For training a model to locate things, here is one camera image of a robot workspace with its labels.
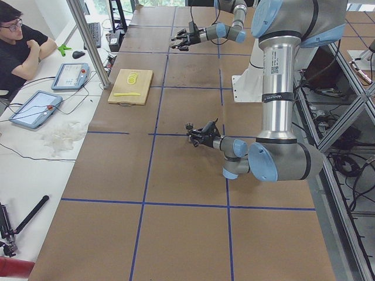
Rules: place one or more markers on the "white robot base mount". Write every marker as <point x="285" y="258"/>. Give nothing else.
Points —
<point x="248" y="87"/>

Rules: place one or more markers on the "green plastic toy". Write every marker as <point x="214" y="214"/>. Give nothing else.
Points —
<point x="63" y="49"/>

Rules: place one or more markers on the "crumpled white plastic wrap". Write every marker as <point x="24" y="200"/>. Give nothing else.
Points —
<point x="62" y="137"/>

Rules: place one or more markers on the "teach pendant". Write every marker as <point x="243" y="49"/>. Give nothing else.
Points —
<point x="70" y="76"/>
<point x="36" y="110"/>

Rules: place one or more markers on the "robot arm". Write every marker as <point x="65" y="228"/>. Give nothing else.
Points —
<point x="280" y="27"/>
<point x="234" y="32"/>

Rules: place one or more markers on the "steel jigger measuring cup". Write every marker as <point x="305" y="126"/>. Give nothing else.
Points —
<point x="190" y="132"/>

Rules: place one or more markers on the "black tripod stick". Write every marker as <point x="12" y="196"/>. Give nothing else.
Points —
<point x="33" y="212"/>

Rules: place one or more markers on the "teach pendant near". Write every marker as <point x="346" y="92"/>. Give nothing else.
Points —
<point x="36" y="110"/>

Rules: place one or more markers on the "yellow plastic knife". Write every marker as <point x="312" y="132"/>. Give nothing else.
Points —
<point x="121" y="94"/>

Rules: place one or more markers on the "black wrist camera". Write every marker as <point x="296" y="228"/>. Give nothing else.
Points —
<point x="210" y="128"/>
<point x="192" y="27"/>

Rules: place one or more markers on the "bamboo cutting board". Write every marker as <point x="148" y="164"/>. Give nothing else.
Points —
<point x="141" y="86"/>

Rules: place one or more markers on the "aluminium frame post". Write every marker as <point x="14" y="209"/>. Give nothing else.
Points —
<point x="80" y="20"/>

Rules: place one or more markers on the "black computer mouse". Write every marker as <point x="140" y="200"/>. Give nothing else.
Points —
<point x="78" y="54"/>

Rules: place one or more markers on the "black keyboard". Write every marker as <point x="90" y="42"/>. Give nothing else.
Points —
<point x="94" y="29"/>

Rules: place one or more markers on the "seated person in black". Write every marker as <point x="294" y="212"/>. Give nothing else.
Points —
<point x="22" y="48"/>

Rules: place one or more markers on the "teach pendant far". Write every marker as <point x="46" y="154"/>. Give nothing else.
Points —
<point x="70" y="76"/>

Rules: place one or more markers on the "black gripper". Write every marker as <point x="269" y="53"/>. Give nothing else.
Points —
<point x="193" y="37"/>
<point x="210" y="140"/>

